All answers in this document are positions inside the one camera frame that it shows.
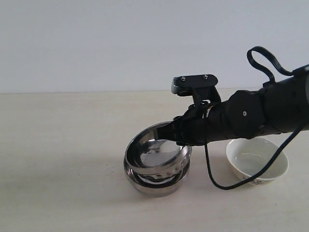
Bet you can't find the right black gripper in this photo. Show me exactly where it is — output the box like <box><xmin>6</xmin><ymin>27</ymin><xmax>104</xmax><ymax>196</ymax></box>
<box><xmin>155</xmin><ymin>102</ymin><xmax>211</xmax><ymax>146</ymax></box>

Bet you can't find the patterned steel bowl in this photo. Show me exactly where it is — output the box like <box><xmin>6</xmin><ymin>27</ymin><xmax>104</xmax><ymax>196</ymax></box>
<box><xmin>124</xmin><ymin>121</ymin><xmax>192</xmax><ymax>177</ymax></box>

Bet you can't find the plain steel bowl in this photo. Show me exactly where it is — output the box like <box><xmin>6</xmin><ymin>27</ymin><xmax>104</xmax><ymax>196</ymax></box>
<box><xmin>123</xmin><ymin>158</ymin><xmax>190</xmax><ymax>198</ymax></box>

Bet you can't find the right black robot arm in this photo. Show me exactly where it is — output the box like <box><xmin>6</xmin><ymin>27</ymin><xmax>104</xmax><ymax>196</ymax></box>
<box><xmin>154</xmin><ymin>66</ymin><xmax>309</xmax><ymax>146</ymax></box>

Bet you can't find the white ceramic patterned bowl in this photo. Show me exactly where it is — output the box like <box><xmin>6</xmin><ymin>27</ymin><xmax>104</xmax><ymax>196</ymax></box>
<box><xmin>225</xmin><ymin>138</ymin><xmax>289</xmax><ymax>186</ymax></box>

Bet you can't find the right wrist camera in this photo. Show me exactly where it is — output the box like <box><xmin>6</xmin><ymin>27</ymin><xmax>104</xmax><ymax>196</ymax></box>
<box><xmin>171</xmin><ymin>74</ymin><xmax>218</xmax><ymax>97</ymax></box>

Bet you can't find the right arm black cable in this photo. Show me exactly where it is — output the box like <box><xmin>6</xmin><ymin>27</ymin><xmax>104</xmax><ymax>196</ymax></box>
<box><xmin>204</xmin><ymin>45</ymin><xmax>301</xmax><ymax>190</ymax></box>

